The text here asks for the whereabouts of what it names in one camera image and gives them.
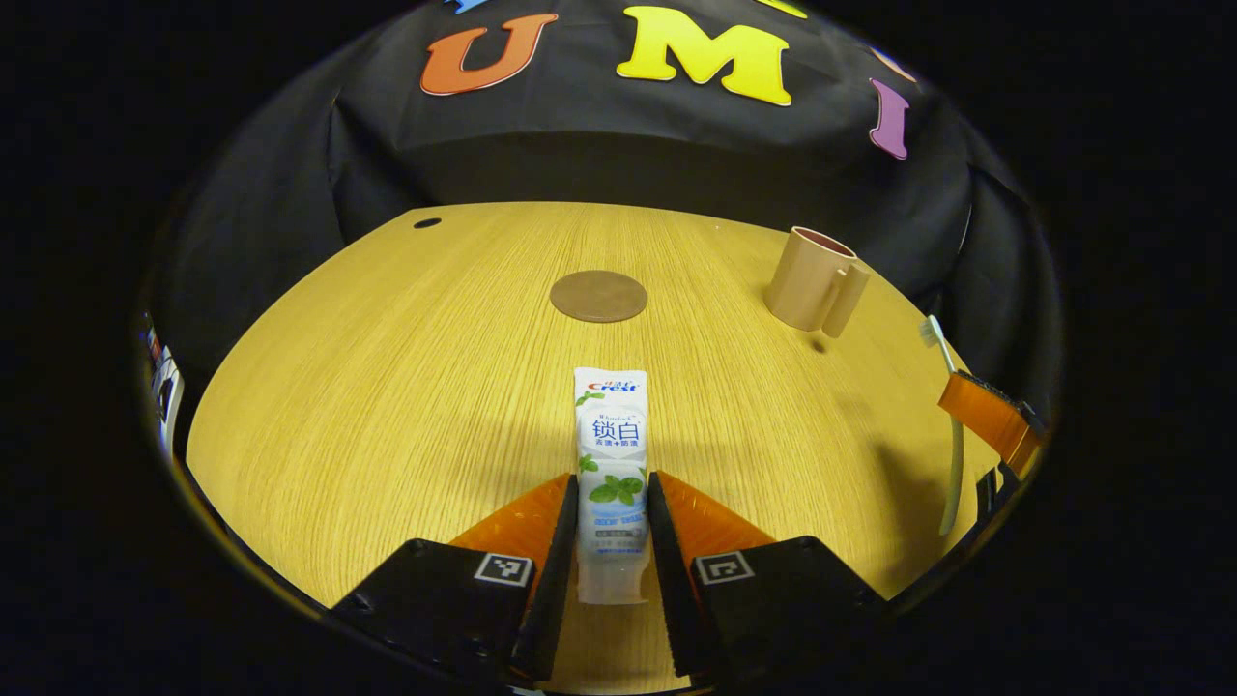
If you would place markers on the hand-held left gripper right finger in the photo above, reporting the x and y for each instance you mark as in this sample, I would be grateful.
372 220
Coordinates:
672 590

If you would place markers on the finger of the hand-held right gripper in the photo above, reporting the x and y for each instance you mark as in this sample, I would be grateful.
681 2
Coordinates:
991 416

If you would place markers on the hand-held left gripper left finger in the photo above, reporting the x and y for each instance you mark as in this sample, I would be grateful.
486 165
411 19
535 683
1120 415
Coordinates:
556 590

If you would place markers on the pale green toothbrush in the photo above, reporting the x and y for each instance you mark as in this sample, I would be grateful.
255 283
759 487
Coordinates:
957 483

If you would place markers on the white toothpaste tube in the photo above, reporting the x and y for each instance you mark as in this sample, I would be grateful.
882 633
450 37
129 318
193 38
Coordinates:
612 425

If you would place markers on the beige cup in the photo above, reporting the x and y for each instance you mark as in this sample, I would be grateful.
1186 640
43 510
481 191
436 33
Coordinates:
802 280

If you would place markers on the brown round coaster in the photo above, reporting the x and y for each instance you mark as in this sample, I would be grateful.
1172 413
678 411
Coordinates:
599 296

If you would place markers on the wooden desktop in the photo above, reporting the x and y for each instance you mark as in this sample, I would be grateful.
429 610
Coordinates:
406 387

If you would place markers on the white side table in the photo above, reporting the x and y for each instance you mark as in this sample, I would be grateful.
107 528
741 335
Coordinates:
169 401

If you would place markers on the black backdrop cloth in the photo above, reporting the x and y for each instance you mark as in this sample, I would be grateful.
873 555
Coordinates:
628 155

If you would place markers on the computer monitor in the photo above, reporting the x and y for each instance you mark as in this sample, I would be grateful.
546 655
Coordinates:
153 340

